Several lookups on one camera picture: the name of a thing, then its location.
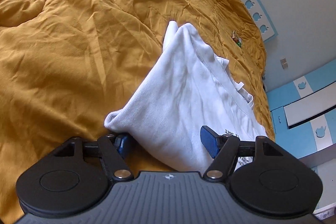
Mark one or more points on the white Nevada sweatshirt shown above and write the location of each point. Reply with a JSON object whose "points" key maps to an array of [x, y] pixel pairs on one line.
{"points": [[189, 87]]}

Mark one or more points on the wall light switch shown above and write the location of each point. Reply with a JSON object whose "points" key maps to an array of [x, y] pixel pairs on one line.
{"points": [[284, 63]]}

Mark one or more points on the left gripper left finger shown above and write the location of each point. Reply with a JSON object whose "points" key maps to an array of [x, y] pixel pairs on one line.
{"points": [[112, 162]]}

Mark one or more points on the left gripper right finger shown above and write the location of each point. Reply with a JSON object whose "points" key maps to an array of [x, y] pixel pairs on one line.
{"points": [[223, 149]]}

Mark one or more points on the mustard yellow quilt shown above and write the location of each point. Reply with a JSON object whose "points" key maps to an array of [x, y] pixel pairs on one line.
{"points": [[65, 64]]}

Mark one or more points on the blue white wardrobe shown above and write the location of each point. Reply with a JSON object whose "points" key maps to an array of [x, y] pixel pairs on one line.
{"points": [[303, 116]]}

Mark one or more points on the small green snack packet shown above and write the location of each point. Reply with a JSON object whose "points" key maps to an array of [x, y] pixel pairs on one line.
{"points": [[236, 39]]}

